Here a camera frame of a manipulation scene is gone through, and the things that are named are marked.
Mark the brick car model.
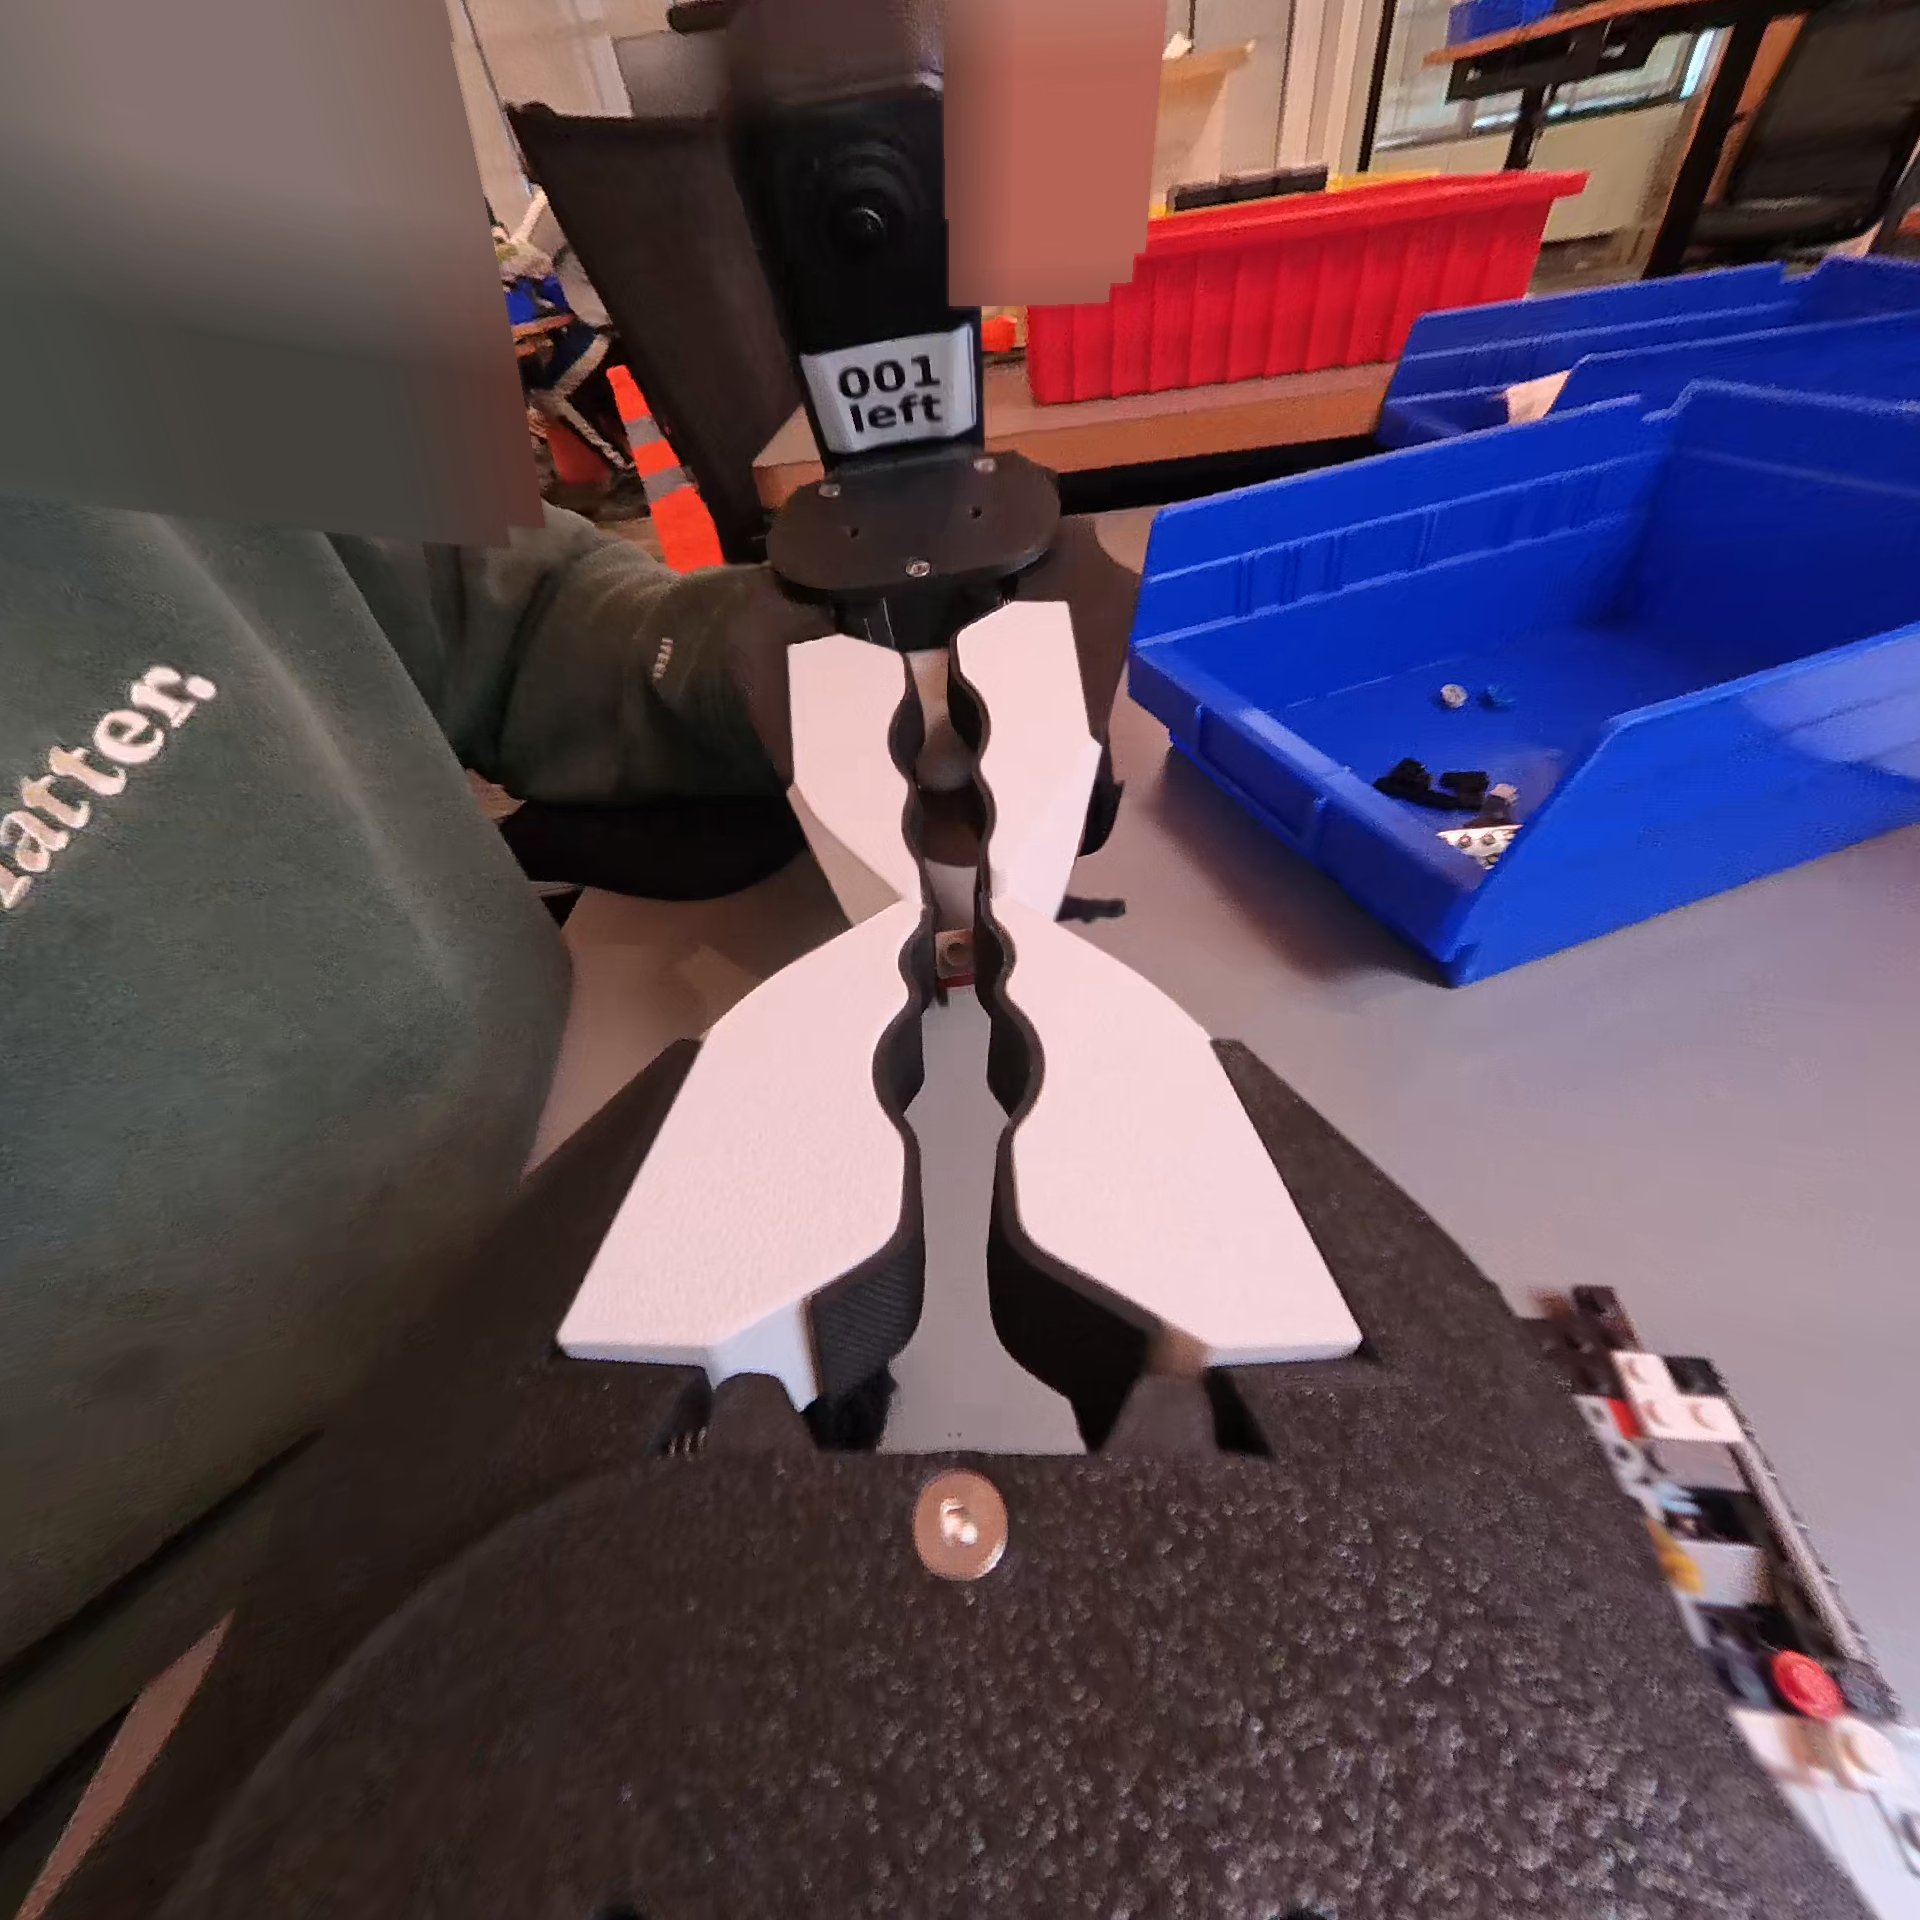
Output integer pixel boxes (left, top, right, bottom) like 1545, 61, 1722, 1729
1531, 1292, 1920, 1920

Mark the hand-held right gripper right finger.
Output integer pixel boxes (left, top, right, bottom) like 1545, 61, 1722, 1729
979, 895, 1361, 1443

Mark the wooden background desk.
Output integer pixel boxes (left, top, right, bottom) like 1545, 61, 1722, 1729
1426, 0, 1801, 77

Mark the red plastic bin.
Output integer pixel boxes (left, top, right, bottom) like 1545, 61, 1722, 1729
1026, 171, 1586, 406

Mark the person's left forearm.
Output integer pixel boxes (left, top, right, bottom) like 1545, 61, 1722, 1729
331, 511, 829, 807

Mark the wooden background table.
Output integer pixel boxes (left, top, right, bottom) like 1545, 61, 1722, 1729
753, 362, 1414, 511

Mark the large blue plastic bin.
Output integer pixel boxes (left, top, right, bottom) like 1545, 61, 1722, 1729
1133, 385, 1920, 986

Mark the person's torso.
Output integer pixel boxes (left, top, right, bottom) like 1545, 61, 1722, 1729
0, 495, 578, 1801

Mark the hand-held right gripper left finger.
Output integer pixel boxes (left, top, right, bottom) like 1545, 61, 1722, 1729
562, 901, 937, 1413

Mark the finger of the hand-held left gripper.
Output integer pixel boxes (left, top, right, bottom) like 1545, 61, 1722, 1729
786, 638, 963, 917
968, 595, 1114, 911

